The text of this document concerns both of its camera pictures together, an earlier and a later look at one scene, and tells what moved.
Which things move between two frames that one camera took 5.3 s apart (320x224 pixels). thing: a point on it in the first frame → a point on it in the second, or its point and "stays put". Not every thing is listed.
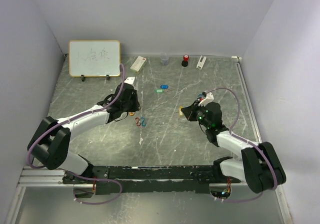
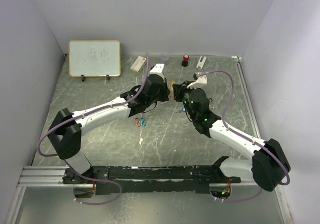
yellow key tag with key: [180, 112] → [173, 82]
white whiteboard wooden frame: [94, 58] stays put
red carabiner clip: [138, 122] stays put
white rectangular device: [200, 64] stays put
